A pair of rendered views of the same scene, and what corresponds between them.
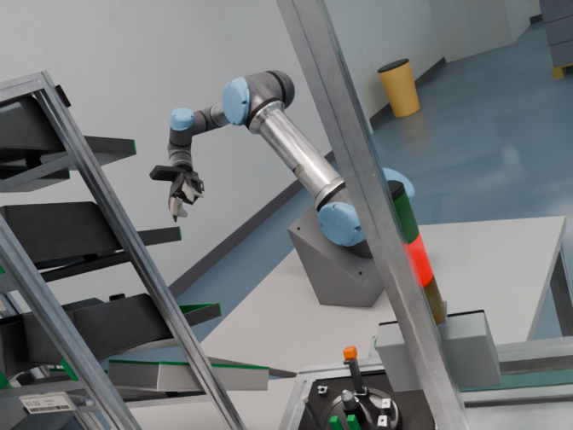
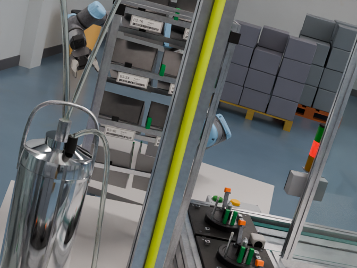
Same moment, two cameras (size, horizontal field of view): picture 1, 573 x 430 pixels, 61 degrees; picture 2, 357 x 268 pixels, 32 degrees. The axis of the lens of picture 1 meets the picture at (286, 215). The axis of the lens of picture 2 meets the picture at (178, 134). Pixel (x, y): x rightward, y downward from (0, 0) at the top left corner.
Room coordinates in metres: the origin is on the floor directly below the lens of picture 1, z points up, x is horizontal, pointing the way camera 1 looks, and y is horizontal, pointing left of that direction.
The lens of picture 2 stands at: (-0.82, 1.39, 1.83)
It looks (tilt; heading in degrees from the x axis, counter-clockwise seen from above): 17 degrees down; 324
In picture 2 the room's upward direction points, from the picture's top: 15 degrees clockwise
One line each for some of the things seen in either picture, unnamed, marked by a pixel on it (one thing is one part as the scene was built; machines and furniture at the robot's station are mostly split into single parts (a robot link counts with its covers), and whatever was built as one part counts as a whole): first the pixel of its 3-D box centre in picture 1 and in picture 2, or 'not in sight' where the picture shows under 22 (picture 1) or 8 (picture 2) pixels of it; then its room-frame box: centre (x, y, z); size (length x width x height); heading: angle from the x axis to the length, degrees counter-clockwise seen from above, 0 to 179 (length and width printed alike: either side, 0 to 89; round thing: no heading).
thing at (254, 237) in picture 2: not in sight; (256, 242); (0.51, -0.02, 0.97); 0.05 x 0.05 x 0.04; 64
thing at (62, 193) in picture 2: not in sight; (49, 194); (0.18, 0.91, 1.32); 0.14 x 0.14 x 0.38
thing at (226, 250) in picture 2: not in sight; (242, 249); (0.41, 0.14, 1.01); 0.24 x 0.24 x 0.13; 64
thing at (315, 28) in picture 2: not in sight; (321, 66); (5.55, -5.49, 0.67); 1.40 x 0.90 x 1.33; 136
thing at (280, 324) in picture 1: (371, 291); (169, 182); (1.22, -0.14, 0.84); 0.90 x 0.70 x 0.03; 46
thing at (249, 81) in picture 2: not in sight; (263, 73); (5.04, -3.96, 0.55); 1.06 x 0.71 x 1.11; 47
